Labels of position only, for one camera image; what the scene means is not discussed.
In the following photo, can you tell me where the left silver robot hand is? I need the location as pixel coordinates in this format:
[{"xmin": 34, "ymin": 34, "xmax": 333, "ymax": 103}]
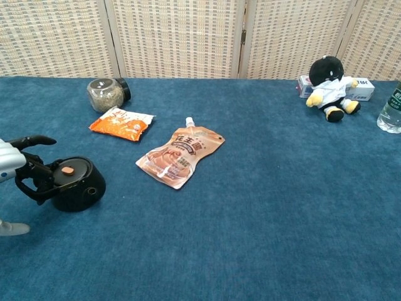
[{"xmin": 0, "ymin": 135, "xmax": 58, "ymax": 236}]

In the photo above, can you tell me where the black electric kettle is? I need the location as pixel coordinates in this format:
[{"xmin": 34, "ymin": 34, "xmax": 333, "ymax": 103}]
[{"xmin": 14, "ymin": 156, "xmax": 107, "ymax": 213}]

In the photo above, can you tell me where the glass jar with black lid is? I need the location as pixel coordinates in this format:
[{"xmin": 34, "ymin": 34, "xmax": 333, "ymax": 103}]
[{"xmin": 86, "ymin": 77, "xmax": 132, "ymax": 114}]

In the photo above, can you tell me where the orange snack packet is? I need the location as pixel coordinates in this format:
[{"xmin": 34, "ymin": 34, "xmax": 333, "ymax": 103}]
[{"xmin": 89, "ymin": 106, "xmax": 157, "ymax": 143}]

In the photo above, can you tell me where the brown spout pouch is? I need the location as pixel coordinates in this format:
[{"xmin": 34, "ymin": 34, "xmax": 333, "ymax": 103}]
[{"xmin": 135, "ymin": 117, "xmax": 226, "ymax": 191}]

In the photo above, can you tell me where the woven folding screen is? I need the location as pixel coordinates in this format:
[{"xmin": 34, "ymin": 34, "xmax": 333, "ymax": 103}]
[{"xmin": 0, "ymin": 0, "xmax": 401, "ymax": 81}]

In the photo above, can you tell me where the black-headed plush doll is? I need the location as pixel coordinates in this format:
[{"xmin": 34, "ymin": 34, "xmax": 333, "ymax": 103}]
[{"xmin": 305, "ymin": 55, "xmax": 362, "ymax": 123}]

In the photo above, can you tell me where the white carton box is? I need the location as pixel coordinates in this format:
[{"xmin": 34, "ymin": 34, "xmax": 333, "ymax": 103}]
[{"xmin": 297, "ymin": 75, "xmax": 376, "ymax": 102}]

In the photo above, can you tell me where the clear water bottle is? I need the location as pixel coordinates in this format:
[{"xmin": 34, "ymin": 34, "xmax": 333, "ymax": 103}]
[{"xmin": 376, "ymin": 82, "xmax": 401, "ymax": 134}]

